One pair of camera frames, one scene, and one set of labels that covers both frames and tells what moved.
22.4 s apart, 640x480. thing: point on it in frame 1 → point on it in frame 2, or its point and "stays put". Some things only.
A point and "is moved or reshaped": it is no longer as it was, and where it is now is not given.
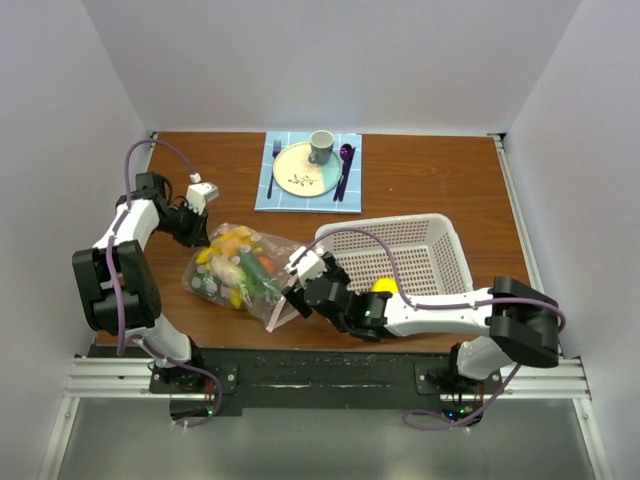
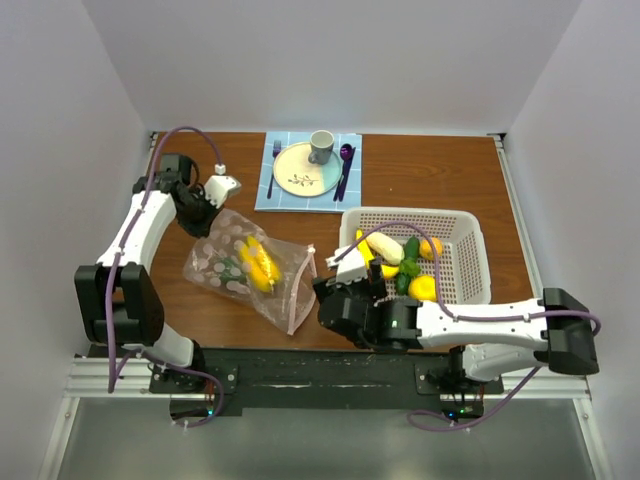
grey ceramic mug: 321,146 stays put
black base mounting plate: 221,382 stays put
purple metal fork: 277,147 stays put
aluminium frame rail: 562,379 stays put
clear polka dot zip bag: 244,270 is moved or reshaped
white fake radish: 227,271 → 385,247
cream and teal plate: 296,174 stays put
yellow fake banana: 232,240 → 388,272
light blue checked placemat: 344,198 stays put
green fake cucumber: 252,262 → 412,248
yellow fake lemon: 384,284 is moved or reshaped
